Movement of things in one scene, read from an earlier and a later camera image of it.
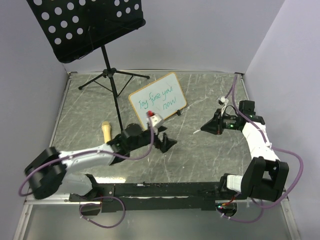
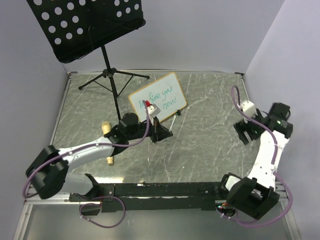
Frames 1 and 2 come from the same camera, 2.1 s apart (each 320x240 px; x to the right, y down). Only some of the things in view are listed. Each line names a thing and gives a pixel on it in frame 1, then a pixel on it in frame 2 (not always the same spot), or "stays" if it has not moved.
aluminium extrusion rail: x=58 y=199 stays
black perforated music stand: x=73 y=28 stays
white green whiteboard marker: x=197 y=130 -> x=175 y=116
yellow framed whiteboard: x=164 y=96 stays
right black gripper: x=215 y=125 -> x=240 y=130
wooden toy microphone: x=106 y=128 stays
